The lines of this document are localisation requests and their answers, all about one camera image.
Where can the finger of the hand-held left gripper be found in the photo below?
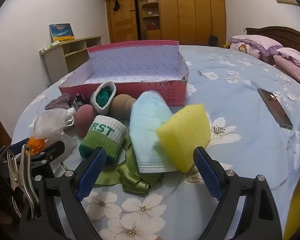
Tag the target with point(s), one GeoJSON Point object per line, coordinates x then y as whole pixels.
{"type": "Point", "coordinates": [20, 145]}
{"type": "Point", "coordinates": [52, 150]}

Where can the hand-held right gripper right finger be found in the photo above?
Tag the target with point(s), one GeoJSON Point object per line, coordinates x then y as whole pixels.
{"type": "Point", "coordinates": [207, 175]}

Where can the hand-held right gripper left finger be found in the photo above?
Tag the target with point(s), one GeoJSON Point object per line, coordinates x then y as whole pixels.
{"type": "Point", "coordinates": [90, 177]}

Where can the orange mesh cloth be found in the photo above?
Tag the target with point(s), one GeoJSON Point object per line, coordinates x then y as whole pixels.
{"type": "Point", "coordinates": [37, 143]}

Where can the white mesh pouch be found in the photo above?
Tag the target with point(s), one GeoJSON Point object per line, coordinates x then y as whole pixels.
{"type": "Point", "coordinates": [48, 123]}

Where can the green white sock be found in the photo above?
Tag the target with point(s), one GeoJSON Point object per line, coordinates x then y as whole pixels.
{"type": "Point", "coordinates": [102, 140]}
{"type": "Point", "coordinates": [103, 96]}

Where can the green satin ribbon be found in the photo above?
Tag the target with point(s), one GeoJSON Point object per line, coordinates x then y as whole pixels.
{"type": "Point", "coordinates": [132, 180]}

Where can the pink makeup sponge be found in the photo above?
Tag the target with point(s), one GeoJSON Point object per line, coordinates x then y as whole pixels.
{"type": "Point", "coordinates": [85, 120]}

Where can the yellow sponge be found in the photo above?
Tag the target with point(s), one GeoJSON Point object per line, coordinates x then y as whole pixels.
{"type": "Point", "coordinates": [182, 135]}

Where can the purple knit sock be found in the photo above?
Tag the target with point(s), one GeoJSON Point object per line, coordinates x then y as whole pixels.
{"type": "Point", "coordinates": [57, 102]}

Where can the dark patterned pouch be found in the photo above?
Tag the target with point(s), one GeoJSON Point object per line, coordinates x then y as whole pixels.
{"type": "Point", "coordinates": [78, 102]}

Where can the blue face mask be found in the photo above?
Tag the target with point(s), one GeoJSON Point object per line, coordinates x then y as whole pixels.
{"type": "Point", "coordinates": [147, 130]}

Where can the tan makeup sponge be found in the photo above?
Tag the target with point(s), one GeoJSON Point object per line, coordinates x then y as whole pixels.
{"type": "Point", "coordinates": [121, 106]}

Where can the pink cardboard box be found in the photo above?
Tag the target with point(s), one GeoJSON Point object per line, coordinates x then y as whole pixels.
{"type": "Point", "coordinates": [155, 92]}

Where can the wooden nightstand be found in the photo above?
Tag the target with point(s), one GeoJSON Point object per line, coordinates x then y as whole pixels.
{"type": "Point", "coordinates": [0, 135]}

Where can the metal spring clip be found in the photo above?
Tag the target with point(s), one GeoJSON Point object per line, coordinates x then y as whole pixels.
{"type": "Point", "coordinates": [27, 180]}

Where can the beige shelf unit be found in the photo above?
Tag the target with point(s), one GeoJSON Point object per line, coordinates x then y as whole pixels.
{"type": "Point", "coordinates": [55, 62]}

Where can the yellow cloth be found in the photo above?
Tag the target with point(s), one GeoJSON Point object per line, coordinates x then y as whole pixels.
{"type": "Point", "coordinates": [296, 205]}

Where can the smartphone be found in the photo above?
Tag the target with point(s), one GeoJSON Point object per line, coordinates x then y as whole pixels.
{"type": "Point", "coordinates": [275, 107]}

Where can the green white packet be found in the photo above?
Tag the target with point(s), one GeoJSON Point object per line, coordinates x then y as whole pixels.
{"type": "Point", "coordinates": [50, 47]}

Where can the blue yellow painting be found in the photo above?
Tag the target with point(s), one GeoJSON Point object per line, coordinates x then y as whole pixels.
{"type": "Point", "coordinates": [61, 31]}

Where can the yellow toy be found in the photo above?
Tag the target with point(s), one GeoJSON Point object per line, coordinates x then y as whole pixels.
{"type": "Point", "coordinates": [227, 46]}

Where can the pink textured pillow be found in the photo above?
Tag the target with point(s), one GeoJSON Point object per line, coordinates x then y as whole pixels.
{"type": "Point", "coordinates": [292, 71]}

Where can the black bag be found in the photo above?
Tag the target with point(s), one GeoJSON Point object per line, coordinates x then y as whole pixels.
{"type": "Point", "coordinates": [213, 40]}

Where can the wooden door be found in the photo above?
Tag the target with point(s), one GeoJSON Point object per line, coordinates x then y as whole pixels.
{"type": "Point", "coordinates": [122, 22]}

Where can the red item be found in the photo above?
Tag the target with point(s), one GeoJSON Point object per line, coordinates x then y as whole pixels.
{"type": "Point", "coordinates": [151, 26]}

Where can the black hanging item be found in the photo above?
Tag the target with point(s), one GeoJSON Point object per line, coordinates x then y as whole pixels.
{"type": "Point", "coordinates": [116, 5]}

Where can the dark wooden headboard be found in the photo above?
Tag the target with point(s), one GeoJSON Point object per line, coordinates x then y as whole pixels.
{"type": "Point", "coordinates": [290, 35]}

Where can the wooden wardrobe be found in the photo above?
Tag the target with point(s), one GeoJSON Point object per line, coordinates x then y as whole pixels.
{"type": "Point", "coordinates": [190, 12]}

